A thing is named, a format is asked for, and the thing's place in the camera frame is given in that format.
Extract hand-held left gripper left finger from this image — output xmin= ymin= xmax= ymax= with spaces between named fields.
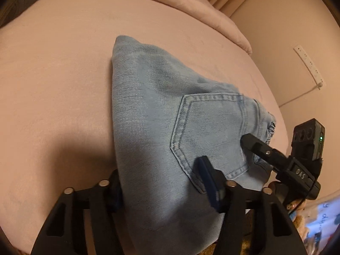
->
xmin=30 ymin=169 xmax=125 ymax=255

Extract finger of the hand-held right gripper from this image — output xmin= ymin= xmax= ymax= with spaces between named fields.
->
xmin=240 ymin=133 xmax=289 ymax=174

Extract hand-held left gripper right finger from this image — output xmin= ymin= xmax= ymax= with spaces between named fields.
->
xmin=194 ymin=155 xmax=309 ymax=255

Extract light blue denim pants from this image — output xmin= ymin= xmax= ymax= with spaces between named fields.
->
xmin=110 ymin=34 xmax=277 ymax=255

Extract person's right hand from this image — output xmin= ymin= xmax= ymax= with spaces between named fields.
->
xmin=268 ymin=182 xmax=296 ymax=213

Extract printed white and blue cloth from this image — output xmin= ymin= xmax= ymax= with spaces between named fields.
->
xmin=289 ymin=199 xmax=339 ymax=255

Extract yellow fluffy rug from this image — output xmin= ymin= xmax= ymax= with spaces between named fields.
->
xmin=197 ymin=240 xmax=222 ymax=255

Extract white power strip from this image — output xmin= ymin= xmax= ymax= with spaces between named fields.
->
xmin=293 ymin=45 xmax=326 ymax=89

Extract bed with pink sheet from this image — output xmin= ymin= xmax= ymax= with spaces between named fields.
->
xmin=0 ymin=0 xmax=290 ymax=254

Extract pink folded blanket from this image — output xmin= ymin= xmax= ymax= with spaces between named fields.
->
xmin=40 ymin=0 xmax=253 ymax=56

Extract dark grey cloth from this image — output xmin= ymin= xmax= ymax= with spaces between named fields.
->
xmin=0 ymin=0 xmax=45 ymax=28

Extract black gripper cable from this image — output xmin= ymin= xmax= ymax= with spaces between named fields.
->
xmin=288 ymin=182 xmax=318 ymax=215

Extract white wall cable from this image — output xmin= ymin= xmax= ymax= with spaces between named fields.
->
xmin=278 ymin=84 xmax=320 ymax=108

